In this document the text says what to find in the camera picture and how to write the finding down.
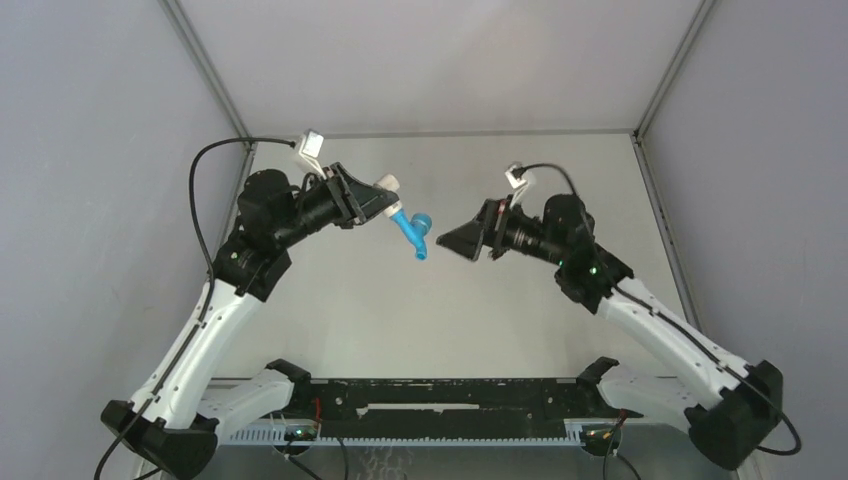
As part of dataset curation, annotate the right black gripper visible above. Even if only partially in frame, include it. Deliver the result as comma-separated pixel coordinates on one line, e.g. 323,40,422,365
436,195,566,269

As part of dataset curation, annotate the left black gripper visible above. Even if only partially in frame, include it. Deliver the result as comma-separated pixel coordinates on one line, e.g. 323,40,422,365
273,162,398,249

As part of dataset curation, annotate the blue plastic water faucet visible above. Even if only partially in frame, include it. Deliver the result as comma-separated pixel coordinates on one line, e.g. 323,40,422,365
389,208,432,261

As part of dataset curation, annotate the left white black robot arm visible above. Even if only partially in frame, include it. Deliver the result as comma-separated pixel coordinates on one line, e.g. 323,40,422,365
101,163,400,479

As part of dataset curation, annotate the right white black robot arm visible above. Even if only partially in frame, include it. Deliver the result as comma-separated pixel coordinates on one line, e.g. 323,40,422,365
437,194,784,471

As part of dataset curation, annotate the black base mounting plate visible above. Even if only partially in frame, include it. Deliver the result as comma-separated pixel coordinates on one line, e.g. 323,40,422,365
272,357,619,441

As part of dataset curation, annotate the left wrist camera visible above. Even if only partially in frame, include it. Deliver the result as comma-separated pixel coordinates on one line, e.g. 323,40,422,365
295,129,326,179

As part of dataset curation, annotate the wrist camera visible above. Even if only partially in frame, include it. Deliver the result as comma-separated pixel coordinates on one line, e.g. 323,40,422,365
505,162,536,207
295,129,326,179

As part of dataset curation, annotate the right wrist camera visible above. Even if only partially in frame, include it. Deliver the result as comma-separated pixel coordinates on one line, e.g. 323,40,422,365
505,162,536,207

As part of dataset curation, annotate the aluminium frame rail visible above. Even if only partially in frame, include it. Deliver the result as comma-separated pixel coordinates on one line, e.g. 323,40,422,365
149,377,753,425

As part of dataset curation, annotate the left black camera cable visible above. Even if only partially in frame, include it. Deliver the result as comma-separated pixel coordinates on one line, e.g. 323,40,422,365
92,137,298,480

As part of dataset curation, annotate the black camera cable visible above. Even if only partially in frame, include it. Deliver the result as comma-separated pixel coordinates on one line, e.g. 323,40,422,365
92,137,298,480
519,162,803,457

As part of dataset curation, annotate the white slotted cable duct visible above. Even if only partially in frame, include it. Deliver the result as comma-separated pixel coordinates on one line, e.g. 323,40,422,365
220,423,585,447

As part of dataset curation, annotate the right black camera cable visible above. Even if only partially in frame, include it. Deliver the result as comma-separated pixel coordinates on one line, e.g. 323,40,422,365
519,162,803,457

